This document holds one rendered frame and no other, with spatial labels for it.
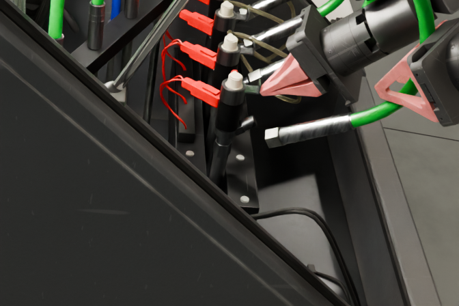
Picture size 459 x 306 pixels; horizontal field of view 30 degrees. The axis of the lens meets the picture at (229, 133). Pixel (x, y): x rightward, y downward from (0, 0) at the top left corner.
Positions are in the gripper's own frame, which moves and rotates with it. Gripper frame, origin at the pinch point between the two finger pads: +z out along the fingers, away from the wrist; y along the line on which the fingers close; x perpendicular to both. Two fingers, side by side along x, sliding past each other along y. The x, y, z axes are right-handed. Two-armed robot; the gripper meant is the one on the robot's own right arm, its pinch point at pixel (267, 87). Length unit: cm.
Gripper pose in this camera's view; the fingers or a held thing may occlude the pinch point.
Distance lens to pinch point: 97.1
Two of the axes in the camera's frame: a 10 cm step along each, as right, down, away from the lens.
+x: -2.1, 6.0, -7.7
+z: -7.7, 3.9, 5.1
